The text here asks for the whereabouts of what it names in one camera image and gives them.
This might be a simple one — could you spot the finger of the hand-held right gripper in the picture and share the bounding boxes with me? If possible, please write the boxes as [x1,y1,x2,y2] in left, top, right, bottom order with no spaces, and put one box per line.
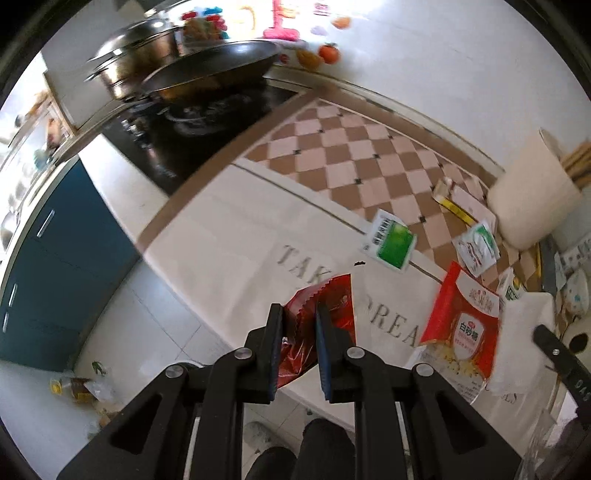
[532,324,572,376]

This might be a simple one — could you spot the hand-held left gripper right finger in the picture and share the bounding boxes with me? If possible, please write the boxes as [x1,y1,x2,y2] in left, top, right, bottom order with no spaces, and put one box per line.
[315,302,522,480]

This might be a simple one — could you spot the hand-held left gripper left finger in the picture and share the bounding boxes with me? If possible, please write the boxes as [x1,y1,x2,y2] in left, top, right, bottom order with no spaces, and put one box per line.
[56,303,284,480]

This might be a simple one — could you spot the red snack packet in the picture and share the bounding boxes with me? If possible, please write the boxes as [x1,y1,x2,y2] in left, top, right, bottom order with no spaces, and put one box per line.
[276,273,356,390]

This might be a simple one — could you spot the white patterned cup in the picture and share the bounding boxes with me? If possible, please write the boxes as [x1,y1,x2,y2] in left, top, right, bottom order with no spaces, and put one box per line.
[556,268,591,319]

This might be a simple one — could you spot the small green white carton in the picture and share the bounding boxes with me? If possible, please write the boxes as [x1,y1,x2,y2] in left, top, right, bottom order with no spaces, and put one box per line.
[503,270,527,303]

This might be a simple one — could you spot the grey slipper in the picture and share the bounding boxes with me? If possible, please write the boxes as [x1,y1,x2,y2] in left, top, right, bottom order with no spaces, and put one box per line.
[243,421,280,450]

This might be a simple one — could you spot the grey knife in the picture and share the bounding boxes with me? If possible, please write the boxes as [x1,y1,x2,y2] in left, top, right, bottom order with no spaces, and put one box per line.
[538,235,561,296]

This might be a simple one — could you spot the person's legs in dark pants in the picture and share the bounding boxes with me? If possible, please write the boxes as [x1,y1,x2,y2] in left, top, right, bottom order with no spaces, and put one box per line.
[247,418,356,480]

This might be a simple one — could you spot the red white sugar bag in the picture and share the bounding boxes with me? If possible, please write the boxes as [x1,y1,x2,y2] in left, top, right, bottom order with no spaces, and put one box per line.
[406,261,503,406]

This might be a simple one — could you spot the small green white sachet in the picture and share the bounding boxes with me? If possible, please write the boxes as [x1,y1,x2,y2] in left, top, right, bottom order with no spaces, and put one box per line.
[451,220,502,278]

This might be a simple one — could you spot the green white packet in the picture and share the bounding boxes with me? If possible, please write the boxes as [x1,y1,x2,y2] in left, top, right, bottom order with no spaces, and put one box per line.
[361,209,417,274]

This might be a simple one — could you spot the brown checked table mat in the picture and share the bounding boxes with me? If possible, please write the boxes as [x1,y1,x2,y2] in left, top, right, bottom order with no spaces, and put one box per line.
[139,90,561,462]

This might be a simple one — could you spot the cream round container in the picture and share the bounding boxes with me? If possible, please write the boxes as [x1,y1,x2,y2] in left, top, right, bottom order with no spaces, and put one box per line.
[487,128,585,251]

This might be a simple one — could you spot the white yellow flat box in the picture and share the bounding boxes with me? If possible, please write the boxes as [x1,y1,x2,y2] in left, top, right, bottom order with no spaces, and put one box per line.
[431,178,497,232]

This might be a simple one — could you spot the plastic bag with greens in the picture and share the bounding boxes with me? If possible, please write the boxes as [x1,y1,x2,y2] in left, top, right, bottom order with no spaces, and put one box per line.
[88,360,122,408]

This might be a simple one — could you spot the wooden sticks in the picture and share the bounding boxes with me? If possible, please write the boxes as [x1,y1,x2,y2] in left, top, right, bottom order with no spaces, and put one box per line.
[560,141,591,188]

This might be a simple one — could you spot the oil bottle with yellow cap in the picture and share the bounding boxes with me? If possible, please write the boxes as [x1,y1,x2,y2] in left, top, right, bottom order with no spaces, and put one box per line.
[51,376,100,404]

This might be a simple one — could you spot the blue stove base cabinet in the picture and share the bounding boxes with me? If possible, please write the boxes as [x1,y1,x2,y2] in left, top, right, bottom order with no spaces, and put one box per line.
[0,159,141,372]

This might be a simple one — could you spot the black gas stove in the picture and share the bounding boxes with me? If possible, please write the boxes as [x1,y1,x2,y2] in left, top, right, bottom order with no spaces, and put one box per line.
[102,85,301,183]

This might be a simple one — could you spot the black wok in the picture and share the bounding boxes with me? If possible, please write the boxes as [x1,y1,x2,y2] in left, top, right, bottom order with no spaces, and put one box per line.
[141,39,283,100]

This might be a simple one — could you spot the steel pot with lid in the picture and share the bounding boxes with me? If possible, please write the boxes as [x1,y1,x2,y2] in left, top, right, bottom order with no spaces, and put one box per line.
[85,18,185,100]

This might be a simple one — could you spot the pink wall sticker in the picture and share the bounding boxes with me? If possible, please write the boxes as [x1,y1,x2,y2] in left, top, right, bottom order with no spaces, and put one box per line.
[263,0,301,42]

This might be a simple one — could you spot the colourful wall stickers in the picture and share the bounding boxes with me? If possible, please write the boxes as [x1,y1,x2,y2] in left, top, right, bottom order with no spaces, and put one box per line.
[182,7,229,43]

